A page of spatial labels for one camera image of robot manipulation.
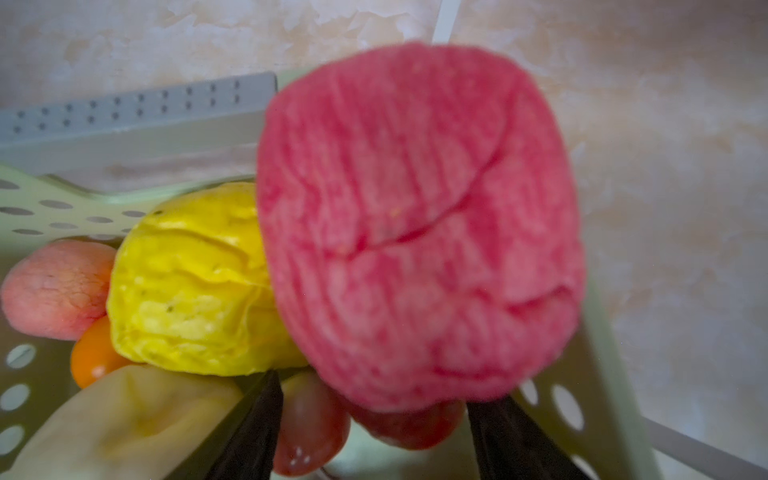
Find pink red pomegranate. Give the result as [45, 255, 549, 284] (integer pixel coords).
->
[256, 43, 586, 412]

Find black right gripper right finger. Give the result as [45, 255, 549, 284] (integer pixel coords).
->
[467, 396, 588, 480]

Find pink peach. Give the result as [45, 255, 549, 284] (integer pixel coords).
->
[1, 240, 117, 341]

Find red apple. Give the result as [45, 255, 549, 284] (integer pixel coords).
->
[340, 397, 466, 451]

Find yellow crumpled lemon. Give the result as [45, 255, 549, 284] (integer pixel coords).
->
[106, 182, 308, 377]

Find light green plastic basket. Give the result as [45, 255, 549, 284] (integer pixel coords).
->
[1, 71, 660, 479]

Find white garlic bulb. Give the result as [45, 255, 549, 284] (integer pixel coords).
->
[4, 365, 243, 479]

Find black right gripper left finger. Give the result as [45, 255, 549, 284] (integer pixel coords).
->
[205, 372, 284, 480]

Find small red cherry fruit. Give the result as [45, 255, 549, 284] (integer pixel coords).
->
[273, 371, 351, 477]

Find small orange tomato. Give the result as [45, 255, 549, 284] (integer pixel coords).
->
[70, 316, 134, 389]

